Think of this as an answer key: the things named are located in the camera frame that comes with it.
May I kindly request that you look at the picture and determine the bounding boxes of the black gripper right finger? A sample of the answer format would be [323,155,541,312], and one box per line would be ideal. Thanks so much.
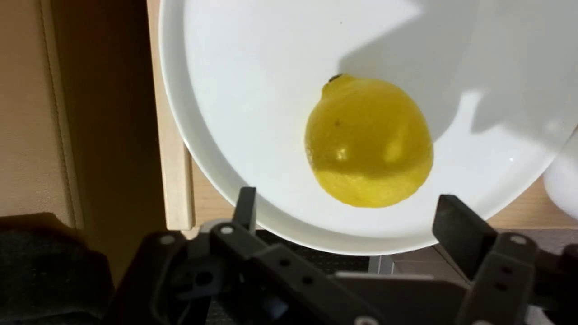
[431,193,540,325]

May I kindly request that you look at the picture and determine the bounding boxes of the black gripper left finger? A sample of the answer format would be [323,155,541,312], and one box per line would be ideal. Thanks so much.
[101,186,375,325]

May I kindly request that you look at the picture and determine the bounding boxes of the yellow lemon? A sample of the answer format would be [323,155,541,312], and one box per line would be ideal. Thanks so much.
[303,72,435,209]

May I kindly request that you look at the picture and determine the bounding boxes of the white plate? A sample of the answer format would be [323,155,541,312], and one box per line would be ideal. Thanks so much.
[157,0,578,258]

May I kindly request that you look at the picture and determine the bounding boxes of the white mug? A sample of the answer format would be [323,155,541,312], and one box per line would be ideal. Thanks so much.
[541,128,578,220]

